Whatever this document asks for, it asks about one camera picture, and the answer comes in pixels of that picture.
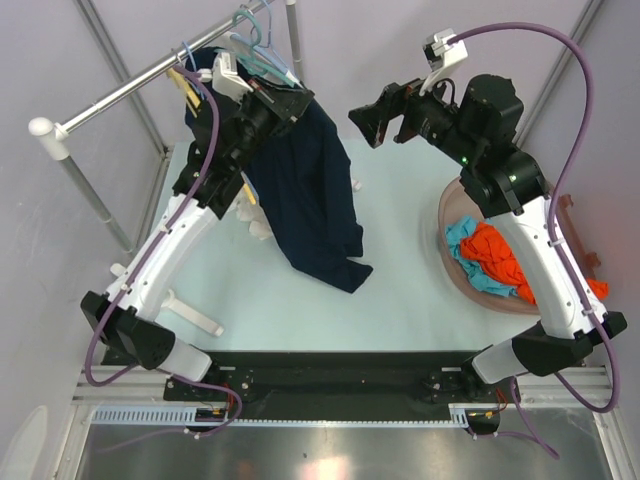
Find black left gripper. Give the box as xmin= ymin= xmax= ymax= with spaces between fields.
xmin=228 ymin=75 xmax=312 ymax=170

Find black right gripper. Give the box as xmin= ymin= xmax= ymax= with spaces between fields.
xmin=348 ymin=64 xmax=480 ymax=167

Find green hanger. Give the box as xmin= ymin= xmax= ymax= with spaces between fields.
xmin=231 ymin=1 xmax=303 ymax=88

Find navy blue t-shirt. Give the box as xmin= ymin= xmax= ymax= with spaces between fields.
xmin=194 ymin=66 xmax=373 ymax=293

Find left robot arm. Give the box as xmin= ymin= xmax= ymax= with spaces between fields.
xmin=81 ymin=77 xmax=314 ymax=400

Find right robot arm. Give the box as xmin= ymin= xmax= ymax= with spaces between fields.
xmin=348 ymin=74 xmax=627 ymax=401

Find light blue hanger with shirt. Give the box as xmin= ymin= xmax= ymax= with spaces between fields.
xmin=221 ymin=1 xmax=303 ymax=87

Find yellow hanger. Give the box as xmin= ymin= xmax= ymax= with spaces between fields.
xmin=167 ymin=68 xmax=257 ymax=205

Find white printed t-shirt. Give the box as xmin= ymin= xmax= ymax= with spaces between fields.
xmin=232 ymin=184 xmax=362 ymax=244

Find pink translucent plastic basket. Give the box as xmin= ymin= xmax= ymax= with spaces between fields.
xmin=438 ymin=177 xmax=601 ymax=315

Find orange garment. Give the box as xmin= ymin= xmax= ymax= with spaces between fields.
xmin=459 ymin=220 xmax=610 ymax=306

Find turquoise garment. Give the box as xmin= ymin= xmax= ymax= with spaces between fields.
xmin=444 ymin=215 xmax=511 ymax=296

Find silver clothes rack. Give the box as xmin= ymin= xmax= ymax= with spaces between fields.
xmin=27 ymin=0 xmax=306 ymax=336

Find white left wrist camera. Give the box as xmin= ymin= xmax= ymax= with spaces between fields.
xmin=197 ymin=51 xmax=254 ymax=103

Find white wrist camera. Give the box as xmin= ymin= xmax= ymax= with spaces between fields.
xmin=419 ymin=29 xmax=468 ymax=96
xmin=197 ymin=51 xmax=254 ymax=103

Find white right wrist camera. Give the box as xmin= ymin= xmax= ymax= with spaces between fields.
xmin=419 ymin=29 xmax=468 ymax=96

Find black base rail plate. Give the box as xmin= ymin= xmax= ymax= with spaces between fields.
xmin=161 ymin=351 xmax=519 ymax=433

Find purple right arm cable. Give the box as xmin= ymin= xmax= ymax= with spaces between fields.
xmin=452 ymin=22 xmax=621 ymax=414

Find aluminium extrusion rail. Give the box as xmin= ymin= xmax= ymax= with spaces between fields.
xmin=72 ymin=364 xmax=619 ymax=409

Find white slotted cable duct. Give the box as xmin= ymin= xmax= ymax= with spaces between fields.
xmin=89 ymin=402 xmax=474 ymax=429

